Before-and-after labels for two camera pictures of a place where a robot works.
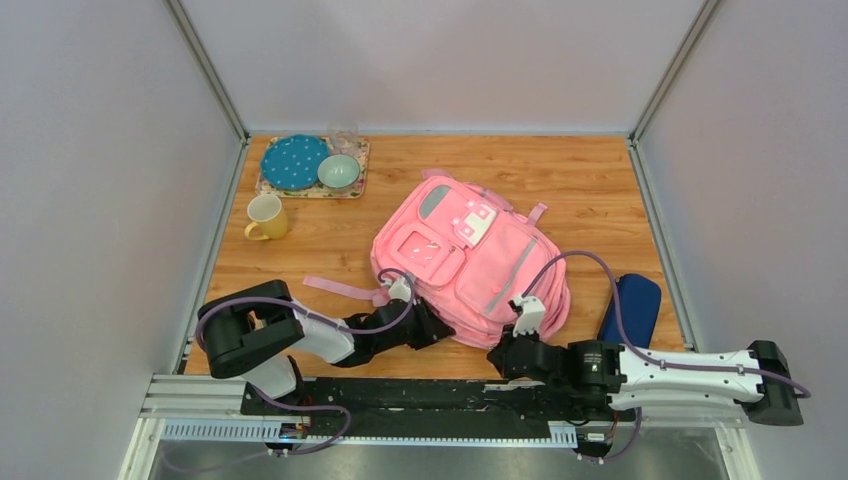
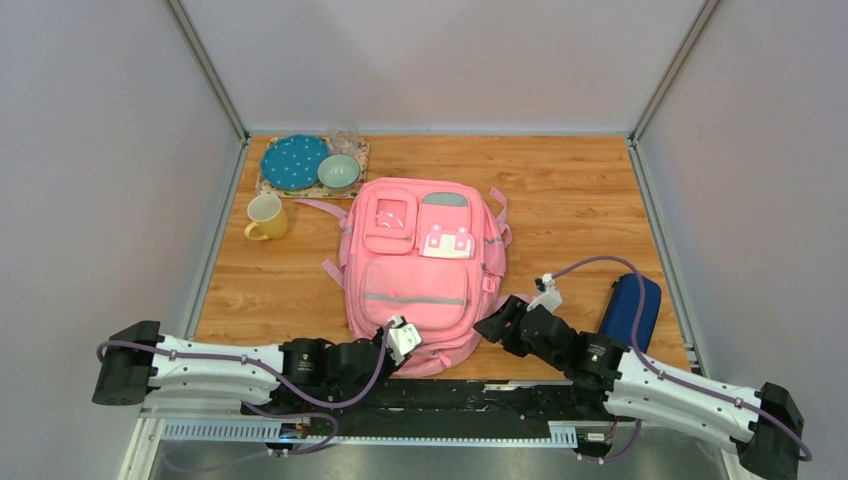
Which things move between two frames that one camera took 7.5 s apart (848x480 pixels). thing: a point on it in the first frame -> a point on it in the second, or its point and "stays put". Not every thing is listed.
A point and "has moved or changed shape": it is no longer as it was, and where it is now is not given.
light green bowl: x=338 y=171 stays put
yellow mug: x=266 y=210 stays put
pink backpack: x=471 y=257 has moved or changed shape
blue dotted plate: x=292 y=161 stays put
